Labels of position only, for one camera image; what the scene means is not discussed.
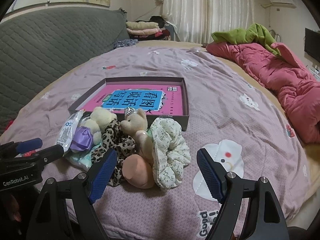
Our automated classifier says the pink and blue book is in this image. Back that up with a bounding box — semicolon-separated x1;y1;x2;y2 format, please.
77;84;185;117

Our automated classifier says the grey quilted headboard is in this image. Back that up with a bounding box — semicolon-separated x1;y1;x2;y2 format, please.
0;9;130;135

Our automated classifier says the green fleece blanket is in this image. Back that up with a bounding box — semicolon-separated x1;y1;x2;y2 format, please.
211;23;282;55

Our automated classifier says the pink folded garment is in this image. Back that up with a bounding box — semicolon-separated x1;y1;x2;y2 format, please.
127;28;163;36

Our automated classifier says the teddy bear with silver crown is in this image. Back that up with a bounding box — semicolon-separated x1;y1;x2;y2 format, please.
119;107;157;165

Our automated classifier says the purple printed blanket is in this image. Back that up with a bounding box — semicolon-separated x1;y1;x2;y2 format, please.
0;40;313;240

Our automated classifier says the white floral scrunchie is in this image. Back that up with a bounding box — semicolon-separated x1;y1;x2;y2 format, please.
149;117;192;190

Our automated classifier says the dark shallow cardboard box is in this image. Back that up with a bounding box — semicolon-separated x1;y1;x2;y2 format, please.
68;77;190;132

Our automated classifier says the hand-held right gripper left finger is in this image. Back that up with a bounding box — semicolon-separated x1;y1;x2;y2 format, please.
26;149;118;240

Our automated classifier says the leopard print scrunchie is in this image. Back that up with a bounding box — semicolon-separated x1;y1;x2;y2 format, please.
90;119;137;187

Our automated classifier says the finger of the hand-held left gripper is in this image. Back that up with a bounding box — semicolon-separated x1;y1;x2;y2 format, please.
0;137;43;156
39;144;64;167

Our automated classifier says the white face mask packet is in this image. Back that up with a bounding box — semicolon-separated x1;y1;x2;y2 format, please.
55;110;87;154

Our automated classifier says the dark red garment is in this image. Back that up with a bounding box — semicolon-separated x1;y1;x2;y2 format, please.
155;30;172;41

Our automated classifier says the green floral tissue packet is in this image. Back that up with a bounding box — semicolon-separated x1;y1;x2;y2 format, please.
65;144;102;172

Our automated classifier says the person's left hand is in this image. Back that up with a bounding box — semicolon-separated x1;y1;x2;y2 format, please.
0;194;27;228

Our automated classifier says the peach makeup sponge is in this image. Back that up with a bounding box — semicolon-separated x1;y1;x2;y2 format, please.
122;154;155;189

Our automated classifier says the white curtain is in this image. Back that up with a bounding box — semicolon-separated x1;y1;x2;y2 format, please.
162;0;255;44

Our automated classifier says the black television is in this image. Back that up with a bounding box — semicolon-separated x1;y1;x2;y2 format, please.
305;28;320;63

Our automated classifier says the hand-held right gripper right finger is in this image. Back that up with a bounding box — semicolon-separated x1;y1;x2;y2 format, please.
196;148;289;240

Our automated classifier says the metal chair frame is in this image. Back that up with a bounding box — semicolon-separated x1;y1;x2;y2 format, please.
269;29;283;43

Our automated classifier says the beige folded garment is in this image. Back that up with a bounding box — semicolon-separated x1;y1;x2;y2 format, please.
126;21;159;30

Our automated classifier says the blue knit cloth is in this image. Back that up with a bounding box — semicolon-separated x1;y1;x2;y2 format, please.
114;39;138;50

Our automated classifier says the red comforter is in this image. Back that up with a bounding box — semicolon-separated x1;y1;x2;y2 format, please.
205;42;320;144

